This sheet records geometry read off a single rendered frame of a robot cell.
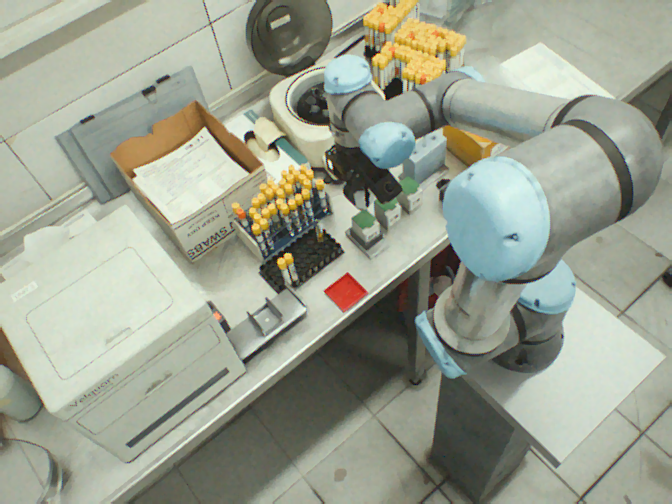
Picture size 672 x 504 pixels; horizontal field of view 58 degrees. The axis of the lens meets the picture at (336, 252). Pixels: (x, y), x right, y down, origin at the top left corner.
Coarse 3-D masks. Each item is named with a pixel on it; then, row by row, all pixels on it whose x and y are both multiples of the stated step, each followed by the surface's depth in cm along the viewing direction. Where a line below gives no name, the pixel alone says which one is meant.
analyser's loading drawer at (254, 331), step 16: (288, 288) 125; (272, 304) 121; (288, 304) 125; (304, 304) 122; (256, 320) 123; (272, 320) 123; (288, 320) 123; (240, 336) 122; (256, 336) 121; (272, 336) 122; (240, 352) 120
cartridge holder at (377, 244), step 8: (352, 232) 133; (352, 240) 136; (360, 240) 132; (376, 240) 133; (384, 240) 134; (360, 248) 134; (368, 248) 133; (376, 248) 133; (384, 248) 134; (368, 256) 133
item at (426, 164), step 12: (432, 132) 138; (420, 144) 137; (432, 144) 136; (444, 144) 138; (420, 156) 135; (432, 156) 138; (444, 156) 142; (408, 168) 138; (420, 168) 137; (432, 168) 141; (444, 168) 144; (420, 180) 141; (432, 180) 142
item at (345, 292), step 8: (336, 280) 130; (344, 280) 131; (352, 280) 131; (328, 288) 129; (336, 288) 130; (344, 288) 130; (352, 288) 130; (360, 288) 129; (328, 296) 129; (336, 296) 129; (344, 296) 129; (352, 296) 129; (360, 296) 128; (336, 304) 127; (344, 304) 128; (352, 304) 127; (344, 312) 127
